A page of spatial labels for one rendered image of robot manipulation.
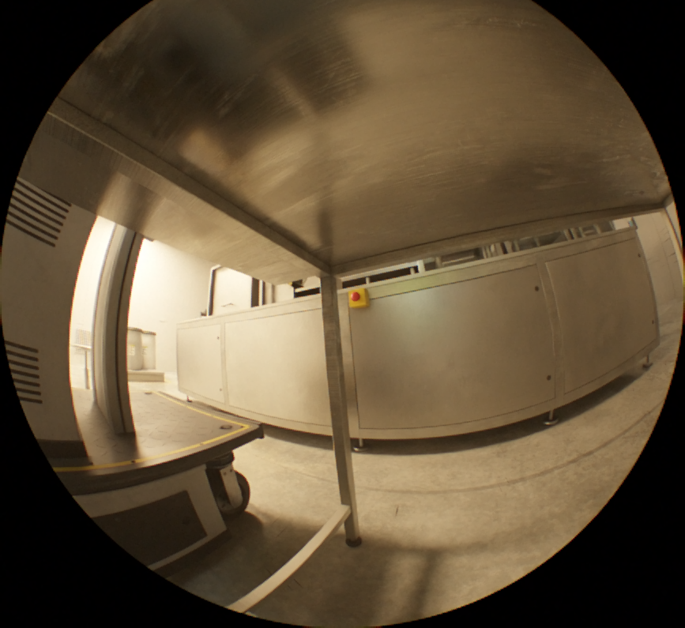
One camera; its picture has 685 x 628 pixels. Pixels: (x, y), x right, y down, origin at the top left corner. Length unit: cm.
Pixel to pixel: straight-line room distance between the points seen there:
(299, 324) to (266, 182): 92
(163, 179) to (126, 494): 44
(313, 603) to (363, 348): 91
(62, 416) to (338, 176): 54
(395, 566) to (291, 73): 74
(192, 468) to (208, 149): 50
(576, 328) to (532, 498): 69
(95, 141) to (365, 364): 97
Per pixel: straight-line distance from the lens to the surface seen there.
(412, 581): 59
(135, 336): 361
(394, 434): 98
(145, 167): 22
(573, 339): 110
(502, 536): 67
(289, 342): 112
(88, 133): 23
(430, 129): 20
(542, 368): 101
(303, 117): 18
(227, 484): 67
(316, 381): 104
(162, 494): 48
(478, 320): 90
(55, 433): 48
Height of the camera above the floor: 53
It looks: 17 degrees up
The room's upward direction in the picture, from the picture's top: 5 degrees counter-clockwise
